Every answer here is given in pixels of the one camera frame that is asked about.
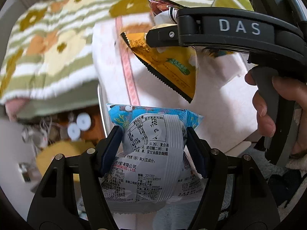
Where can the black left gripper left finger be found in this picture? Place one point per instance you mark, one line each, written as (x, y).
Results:
(54, 204)

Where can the person's right hand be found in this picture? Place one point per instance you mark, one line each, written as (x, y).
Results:
(292, 90)

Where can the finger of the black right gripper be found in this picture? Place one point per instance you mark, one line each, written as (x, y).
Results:
(166, 36)

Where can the red white chips bag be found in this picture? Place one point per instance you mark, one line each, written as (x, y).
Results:
(165, 11)

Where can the floral striped blanket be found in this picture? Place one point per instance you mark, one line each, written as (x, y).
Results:
(48, 66)

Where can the orange snack bag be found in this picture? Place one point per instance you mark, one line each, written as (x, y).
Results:
(175, 66)

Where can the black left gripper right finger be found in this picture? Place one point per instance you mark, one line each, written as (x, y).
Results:
(251, 206)

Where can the blue white snack bag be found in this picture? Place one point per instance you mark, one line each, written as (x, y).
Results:
(153, 169)

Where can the white pink towel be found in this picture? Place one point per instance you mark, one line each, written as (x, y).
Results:
(229, 119)

